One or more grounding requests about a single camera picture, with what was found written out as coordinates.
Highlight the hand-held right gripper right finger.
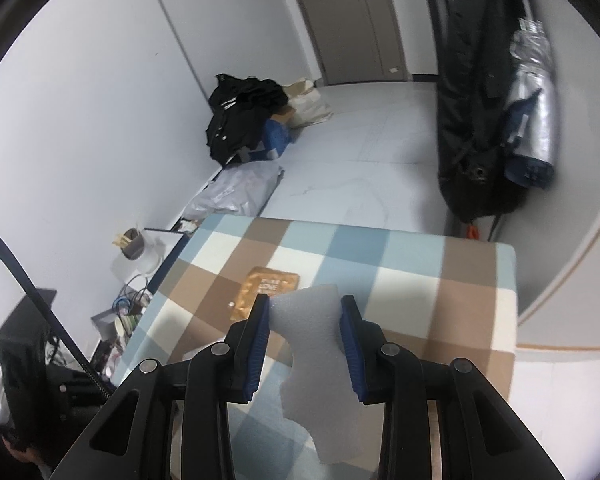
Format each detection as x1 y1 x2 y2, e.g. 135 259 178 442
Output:
340 294 564 480

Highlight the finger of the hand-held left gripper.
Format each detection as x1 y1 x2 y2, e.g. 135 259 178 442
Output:
45 360 118 412

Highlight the black hanging bag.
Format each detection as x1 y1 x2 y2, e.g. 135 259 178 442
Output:
437 0 532 225

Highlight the white plastic container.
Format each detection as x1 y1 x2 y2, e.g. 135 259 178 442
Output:
112 236 166 282

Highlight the box of cables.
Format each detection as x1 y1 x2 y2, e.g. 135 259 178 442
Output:
91 276 154 363

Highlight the beige paper bag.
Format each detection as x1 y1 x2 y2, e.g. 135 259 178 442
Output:
280 79 334 129

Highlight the silver and blue bag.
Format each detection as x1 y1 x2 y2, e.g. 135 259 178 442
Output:
501 16 561 191

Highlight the black cable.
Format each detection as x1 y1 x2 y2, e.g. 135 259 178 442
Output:
0 219 115 400

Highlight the black clothes pile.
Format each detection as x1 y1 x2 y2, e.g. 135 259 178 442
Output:
204 74 291 167

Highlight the white foam piece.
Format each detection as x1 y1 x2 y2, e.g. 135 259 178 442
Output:
269 282 369 466

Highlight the orange packet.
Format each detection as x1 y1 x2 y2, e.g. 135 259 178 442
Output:
229 266 301 324

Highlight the grey plastic bag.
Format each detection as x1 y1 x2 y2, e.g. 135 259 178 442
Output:
182 162 285 222

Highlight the checkered tablecloth table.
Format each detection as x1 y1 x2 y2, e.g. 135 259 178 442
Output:
114 214 519 480

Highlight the grey door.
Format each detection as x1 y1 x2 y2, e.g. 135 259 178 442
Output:
285 0 417 86

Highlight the person's left hand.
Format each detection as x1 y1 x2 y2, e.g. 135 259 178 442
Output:
2 441 43 467

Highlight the grey cup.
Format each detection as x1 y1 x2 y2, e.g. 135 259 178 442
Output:
112 228 146 262

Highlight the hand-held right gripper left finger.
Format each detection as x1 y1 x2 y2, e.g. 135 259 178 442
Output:
50 293 271 480

